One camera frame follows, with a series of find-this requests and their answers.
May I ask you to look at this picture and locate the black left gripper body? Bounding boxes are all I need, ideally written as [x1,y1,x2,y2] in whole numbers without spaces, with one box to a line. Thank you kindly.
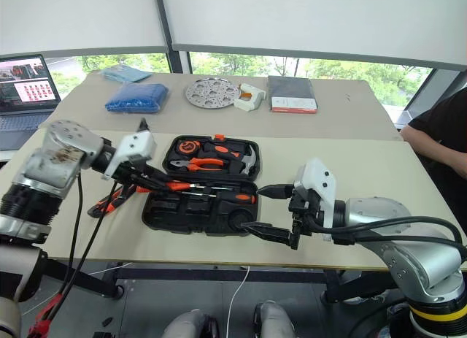
[110,157,157,188]

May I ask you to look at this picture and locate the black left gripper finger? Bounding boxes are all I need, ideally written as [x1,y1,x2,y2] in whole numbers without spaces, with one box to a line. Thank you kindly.
[142,165,185,188]
[126,179,175,197]

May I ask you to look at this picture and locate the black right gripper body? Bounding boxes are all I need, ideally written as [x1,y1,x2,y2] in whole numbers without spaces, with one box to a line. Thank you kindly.
[287,184,325,244]

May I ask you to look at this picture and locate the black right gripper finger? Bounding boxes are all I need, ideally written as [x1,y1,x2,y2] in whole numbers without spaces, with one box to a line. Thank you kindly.
[239,221,302,251]
[257,183,294,201]

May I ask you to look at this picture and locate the slim orange handled screwdriver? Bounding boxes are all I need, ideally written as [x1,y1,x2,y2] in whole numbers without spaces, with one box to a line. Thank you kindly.
[164,181,235,191]

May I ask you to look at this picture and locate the black plastic tool case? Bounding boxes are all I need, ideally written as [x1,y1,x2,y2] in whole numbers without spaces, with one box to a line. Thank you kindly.
[141,134,262,238]

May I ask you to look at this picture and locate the thick orange black screwdriver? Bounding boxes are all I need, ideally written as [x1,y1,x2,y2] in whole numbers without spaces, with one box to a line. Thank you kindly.
[181,191,258,204]

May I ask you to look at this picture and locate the orange black tape measure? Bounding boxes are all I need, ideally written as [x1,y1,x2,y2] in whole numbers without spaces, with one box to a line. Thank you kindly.
[177,139,201,157]

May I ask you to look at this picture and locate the steel claw hammer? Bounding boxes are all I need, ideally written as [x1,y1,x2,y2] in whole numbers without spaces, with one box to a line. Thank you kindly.
[218,144,258,177]

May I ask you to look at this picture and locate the bag of blue beads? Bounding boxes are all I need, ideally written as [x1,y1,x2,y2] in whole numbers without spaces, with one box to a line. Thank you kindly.
[104,82,170,115]

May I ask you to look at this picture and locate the light blue folded cloth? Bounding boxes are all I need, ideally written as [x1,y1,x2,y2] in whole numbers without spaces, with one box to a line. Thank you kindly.
[99,64,153,84]

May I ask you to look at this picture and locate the white plastic glue gun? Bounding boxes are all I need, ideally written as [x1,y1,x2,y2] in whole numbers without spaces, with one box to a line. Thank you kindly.
[233,82,267,114]

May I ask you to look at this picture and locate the round perforated metal plate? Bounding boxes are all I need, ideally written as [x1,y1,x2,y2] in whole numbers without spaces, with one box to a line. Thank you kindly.
[183,77,242,110]

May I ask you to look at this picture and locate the open grey laptop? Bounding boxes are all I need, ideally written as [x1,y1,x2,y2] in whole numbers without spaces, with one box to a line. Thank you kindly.
[0,53,62,152]

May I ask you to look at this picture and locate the white roller blind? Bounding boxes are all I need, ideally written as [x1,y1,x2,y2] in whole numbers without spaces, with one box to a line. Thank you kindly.
[0,0,169,58]
[160,0,467,72]

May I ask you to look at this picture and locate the person in black shirt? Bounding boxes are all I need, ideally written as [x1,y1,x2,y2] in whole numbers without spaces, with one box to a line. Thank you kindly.
[399,87,467,228]

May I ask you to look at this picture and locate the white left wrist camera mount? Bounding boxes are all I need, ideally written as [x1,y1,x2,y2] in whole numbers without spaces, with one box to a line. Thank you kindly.
[103,130,158,180]

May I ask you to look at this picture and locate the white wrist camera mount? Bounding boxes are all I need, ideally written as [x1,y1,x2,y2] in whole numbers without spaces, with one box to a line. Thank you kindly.
[293,157,337,230]
[103,130,158,180]

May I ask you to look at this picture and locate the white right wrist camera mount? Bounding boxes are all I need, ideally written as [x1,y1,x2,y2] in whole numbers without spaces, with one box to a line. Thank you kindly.
[293,157,337,230]

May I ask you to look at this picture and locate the orange handled pliers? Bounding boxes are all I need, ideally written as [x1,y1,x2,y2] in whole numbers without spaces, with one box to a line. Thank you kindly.
[169,156,225,174]

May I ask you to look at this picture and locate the white cable under table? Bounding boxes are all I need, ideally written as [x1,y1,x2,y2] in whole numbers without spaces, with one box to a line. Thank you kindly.
[225,264,252,338]

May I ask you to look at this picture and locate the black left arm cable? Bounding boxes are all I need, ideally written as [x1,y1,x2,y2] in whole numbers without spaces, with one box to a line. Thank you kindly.
[66,172,84,293]
[58,180,123,312]

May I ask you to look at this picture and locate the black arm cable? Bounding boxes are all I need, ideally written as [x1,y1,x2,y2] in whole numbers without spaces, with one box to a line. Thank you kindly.
[331,229,467,259]
[309,215,467,246]
[66,172,84,293]
[58,180,123,312]

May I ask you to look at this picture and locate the black table leg frame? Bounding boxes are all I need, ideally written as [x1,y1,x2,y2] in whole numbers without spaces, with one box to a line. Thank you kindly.
[320,268,404,304]
[45,258,126,300]

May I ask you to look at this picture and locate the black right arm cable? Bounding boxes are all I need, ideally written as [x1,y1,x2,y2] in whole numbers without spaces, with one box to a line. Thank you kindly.
[309,215,467,246]
[331,229,467,259]

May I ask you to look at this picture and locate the dark window frame post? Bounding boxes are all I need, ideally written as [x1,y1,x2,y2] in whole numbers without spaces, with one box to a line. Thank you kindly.
[152,0,191,75]

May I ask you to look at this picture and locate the red clip on cables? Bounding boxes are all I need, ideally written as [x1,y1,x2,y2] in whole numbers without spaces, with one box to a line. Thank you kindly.
[27,293,64,338]

